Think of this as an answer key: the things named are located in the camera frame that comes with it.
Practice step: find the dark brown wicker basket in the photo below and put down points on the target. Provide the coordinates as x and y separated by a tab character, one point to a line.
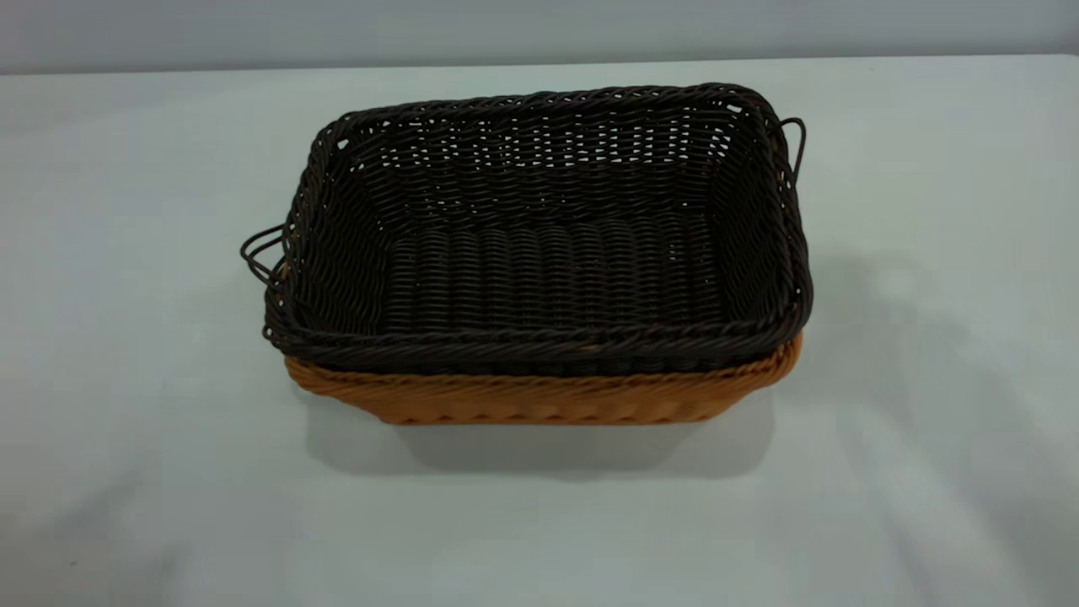
548	278

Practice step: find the tan orange wicker basket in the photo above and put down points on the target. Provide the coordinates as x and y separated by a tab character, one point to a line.
548	400

